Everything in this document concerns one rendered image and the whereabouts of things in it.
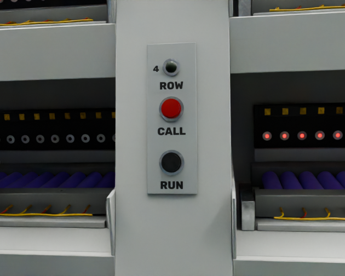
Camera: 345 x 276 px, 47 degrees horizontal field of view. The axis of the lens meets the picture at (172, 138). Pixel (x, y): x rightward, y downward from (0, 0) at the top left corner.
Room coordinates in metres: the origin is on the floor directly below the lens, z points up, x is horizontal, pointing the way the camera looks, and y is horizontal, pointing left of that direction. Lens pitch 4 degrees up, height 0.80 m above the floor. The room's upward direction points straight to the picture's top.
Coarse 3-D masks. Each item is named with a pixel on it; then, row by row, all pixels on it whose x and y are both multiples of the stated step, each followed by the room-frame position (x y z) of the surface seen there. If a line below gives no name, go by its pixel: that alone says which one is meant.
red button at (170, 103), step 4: (168, 100) 0.31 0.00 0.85; (172, 100) 0.31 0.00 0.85; (176, 100) 0.31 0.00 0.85; (164, 104) 0.31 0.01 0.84; (168, 104) 0.31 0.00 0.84; (172, 104) 0.31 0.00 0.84; (176, 104) 0.31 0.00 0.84; (164, 108) 0.31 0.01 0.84; (168, 108) 0.31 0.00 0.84; (172, 108) 0.31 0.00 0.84; (176, 108) 0.31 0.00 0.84; (180, 108) 0.31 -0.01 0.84; (164, 112) 0.31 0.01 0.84; (168, 112) 0.31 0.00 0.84; (172, 112) 0.31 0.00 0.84; (176, 112) 0.31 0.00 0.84; (180, 112) 0.31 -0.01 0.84; (168, 116) 0.31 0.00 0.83; (172, 116) 0.31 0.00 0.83; (176, 116) 0.31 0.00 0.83
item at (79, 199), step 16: (0, 192) 0.41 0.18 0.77; (16, 192) 0.41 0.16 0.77; (32, 192) 0.41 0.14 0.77; (48, 192) 0.41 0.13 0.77; (64, 192) 0.40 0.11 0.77; (80, 192) 0.40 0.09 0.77; (96, 192) 0.40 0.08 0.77; (0, 208) 0.41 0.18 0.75; (16, 208) 0.41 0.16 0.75; (32, 208) 0.41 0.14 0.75; (48, 208) 0.40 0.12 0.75; (64, 208) 0.40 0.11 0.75; (80, 208) 0.40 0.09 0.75; (96, 208) 0.40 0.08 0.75
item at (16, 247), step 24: (0, 216) 0.41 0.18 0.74; (24, 216) 0.41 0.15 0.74; (48, 216) 0.41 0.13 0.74; (72, 216) 0.40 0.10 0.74; (96, 216) 0.40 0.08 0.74; (0, 240) 0.36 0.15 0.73; (24, 240) 0.36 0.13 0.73; (48, 240) 0.35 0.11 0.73; (72, 240) 0.35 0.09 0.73; (96, 240) 0.35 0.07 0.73; (0, 264) 0.34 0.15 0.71; (24, 264) 0.34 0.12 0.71; (48, 264) 0.33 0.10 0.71; (72, 264) 0.33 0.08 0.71; (96, 264) 0.33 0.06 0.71
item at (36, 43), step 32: (0, 0) 0.52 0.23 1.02; (32, 0) 0.52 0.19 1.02; (64, 0) 0.51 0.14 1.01; (96, 0) 0.51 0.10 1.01; (0, 32) 0.34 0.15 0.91; (32, 32) 0.33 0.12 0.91; (64, 32) 0.33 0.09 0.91; (96, 32) 0.33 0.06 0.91; (0, 64) 0.35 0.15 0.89; (32, 64) 0.34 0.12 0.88; (64, 64) 0.34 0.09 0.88; (96, 64) 0.33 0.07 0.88
